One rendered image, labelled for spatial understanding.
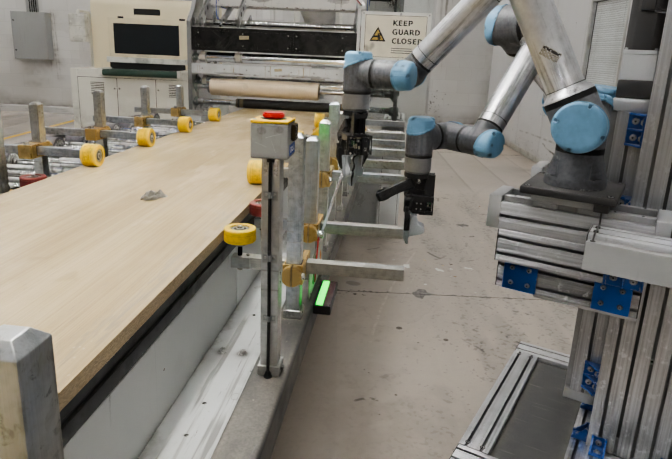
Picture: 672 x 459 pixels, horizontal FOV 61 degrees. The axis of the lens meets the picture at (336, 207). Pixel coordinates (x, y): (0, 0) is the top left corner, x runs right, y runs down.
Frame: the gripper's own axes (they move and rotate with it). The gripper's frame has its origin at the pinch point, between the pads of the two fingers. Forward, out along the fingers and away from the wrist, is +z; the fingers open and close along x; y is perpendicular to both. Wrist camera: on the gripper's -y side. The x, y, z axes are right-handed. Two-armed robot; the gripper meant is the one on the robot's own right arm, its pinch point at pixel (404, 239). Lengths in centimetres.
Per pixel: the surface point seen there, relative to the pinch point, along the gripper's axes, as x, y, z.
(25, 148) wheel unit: 30, -135, -13
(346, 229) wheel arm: -1.6, -16.8, -2.1
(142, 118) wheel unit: 122, -134, -14
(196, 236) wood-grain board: -33, -50, -8
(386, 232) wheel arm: -1.6, -5.3, -2.1
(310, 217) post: -5.8, -26.8, -6.2
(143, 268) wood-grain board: -54, -54, -8
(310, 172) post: -5.8, -27.1, -19.1
